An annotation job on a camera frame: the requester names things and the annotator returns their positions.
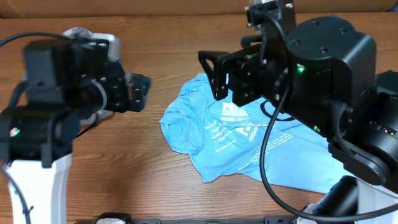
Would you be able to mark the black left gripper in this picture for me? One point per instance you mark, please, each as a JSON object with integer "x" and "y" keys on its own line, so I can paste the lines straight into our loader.
{"x": 139, "y": 97}

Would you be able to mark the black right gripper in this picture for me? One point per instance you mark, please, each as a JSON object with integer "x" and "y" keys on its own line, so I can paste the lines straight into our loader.
{"x": 252, "y": 67}

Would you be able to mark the light blue printed t-shirt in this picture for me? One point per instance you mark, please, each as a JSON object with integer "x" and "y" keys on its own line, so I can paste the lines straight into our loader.
{"x": 224, "y": 139}

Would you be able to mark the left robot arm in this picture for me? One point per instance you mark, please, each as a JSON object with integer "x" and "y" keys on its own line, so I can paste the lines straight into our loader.
{"x": 68, "y": 81}

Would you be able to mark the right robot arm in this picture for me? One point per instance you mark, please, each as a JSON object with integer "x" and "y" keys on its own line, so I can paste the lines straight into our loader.
{"x": 322, "y": 73}

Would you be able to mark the folded grey garment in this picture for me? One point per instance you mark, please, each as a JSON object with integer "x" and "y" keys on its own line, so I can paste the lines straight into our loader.
{"x": 84, "y": 34}

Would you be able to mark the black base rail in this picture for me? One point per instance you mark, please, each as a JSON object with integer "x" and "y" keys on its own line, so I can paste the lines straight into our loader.
{"x": 116, "y": 217}

